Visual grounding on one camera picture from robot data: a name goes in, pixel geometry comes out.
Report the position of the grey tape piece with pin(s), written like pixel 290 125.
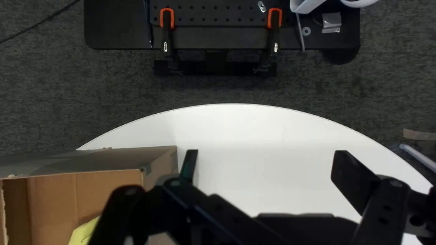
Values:
pixel 331 22

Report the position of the orange black clamp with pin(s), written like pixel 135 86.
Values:
pixel 273 29
pixel 166 29

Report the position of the white plastic device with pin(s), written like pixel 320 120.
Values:
pixel 314 3

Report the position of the yellow cloth towel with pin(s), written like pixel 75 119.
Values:
pixel 83 233

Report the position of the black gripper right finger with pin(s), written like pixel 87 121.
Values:
pixel 395 213

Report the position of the brown cardboard box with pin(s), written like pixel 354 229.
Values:
pixel 55 199

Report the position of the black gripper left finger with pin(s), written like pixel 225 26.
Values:
pixel 136 213

